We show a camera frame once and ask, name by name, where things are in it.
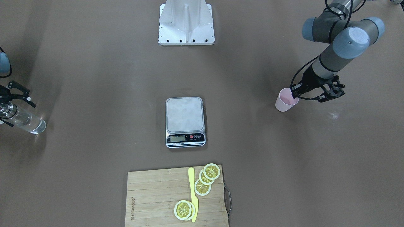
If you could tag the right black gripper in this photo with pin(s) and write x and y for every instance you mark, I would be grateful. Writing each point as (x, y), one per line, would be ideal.
(4, 96)

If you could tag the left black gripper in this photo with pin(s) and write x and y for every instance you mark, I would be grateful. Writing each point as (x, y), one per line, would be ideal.
(309, 79)

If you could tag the clear glass sauce bottle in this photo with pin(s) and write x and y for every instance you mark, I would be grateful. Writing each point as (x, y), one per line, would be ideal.
(14, 115)

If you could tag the pink plastic cup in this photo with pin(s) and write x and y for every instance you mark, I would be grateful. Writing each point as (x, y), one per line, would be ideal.
(285, 100)

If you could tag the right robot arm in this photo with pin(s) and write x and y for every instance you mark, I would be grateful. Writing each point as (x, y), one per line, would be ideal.
(5, 66)

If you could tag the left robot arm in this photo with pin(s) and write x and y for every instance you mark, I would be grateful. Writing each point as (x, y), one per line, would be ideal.
(347, 40)

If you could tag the silver kitchen scale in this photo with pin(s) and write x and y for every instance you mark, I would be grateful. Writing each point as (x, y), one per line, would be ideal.
(185, 122)

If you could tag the lemon slice end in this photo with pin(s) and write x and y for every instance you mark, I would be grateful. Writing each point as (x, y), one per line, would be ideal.
(211, 171)

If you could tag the bamboo cutting board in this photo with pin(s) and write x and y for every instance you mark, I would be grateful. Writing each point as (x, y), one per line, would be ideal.
(151, 197)

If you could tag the lemon slice middle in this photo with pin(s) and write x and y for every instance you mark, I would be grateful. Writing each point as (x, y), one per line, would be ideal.
(204, 180)

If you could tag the yellow plastic knife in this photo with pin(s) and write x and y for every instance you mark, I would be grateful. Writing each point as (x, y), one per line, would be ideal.
(194, 199)

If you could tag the lemon slice near knife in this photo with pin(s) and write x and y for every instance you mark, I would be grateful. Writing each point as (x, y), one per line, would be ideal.
(202, 189)

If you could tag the lemon slice single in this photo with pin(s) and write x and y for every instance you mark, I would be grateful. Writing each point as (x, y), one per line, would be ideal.
(184, 210)

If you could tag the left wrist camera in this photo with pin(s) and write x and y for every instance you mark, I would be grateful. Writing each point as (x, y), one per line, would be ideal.
(299, 89)

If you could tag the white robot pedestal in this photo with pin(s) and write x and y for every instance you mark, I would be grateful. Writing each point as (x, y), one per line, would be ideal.
(186, 23)

